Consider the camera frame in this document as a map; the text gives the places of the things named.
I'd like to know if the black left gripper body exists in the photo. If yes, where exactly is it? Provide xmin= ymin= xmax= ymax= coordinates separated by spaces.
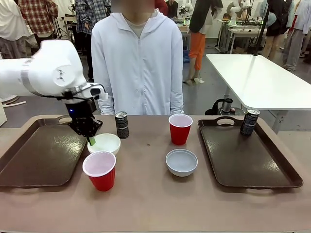
xmin=63 ymin=96 xmax=103 ymax=136

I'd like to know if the white bowl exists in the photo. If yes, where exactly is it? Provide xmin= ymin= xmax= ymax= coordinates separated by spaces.
xmin=87 ymin=133 xmax=121 ymax=157

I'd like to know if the black Pepsi can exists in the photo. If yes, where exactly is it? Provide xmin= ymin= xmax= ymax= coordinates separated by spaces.
xmin=240 ymin=108 xmax=260 ymax=137
xmin=115 ymin=111 xmax=129 ymax=140

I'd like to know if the red plastic cup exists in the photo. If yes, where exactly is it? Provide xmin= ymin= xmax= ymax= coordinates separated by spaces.
xmin=168 ymin=114 xmax=193 ymax=146
xmin=82 ymin=150 xmax=117 ymax=192

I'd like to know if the brown plastic tray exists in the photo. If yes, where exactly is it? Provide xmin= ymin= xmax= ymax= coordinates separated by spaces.
xmin=197 ymin=116 xmax=304 ymax=196
xmin=0 ymin=115 xmax=98 ymax=192

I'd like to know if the person in white hoodie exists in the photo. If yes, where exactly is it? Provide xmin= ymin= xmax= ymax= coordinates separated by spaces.
xmin=91 ymin=0 xmax=185 ymax=116

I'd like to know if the grey-white bowl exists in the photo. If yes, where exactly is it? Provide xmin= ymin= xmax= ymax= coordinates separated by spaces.
xmin=165 ymin=149 xmax=199 ymax=178

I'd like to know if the person in plaid shirt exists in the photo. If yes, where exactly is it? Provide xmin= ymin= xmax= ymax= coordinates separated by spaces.
xmin=18 ymin=0 xmax=59 ymax=49

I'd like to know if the black bag with flask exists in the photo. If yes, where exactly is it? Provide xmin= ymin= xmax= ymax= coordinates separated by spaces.
xmin=205 ymin=98 xmax=246 ymax=116

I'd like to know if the person in orange pants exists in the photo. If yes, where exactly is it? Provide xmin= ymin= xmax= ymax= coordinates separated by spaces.
xmin=182 ymin=0 xmax=224 ymax=84

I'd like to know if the white folding table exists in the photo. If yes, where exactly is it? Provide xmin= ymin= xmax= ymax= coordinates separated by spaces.
xmin=206 ymin=53 xmax=311 ymax=134

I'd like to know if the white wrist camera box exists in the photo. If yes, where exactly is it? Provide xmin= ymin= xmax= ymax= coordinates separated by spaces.
xmin=72 ymin=82 xmax=109 ymax=100

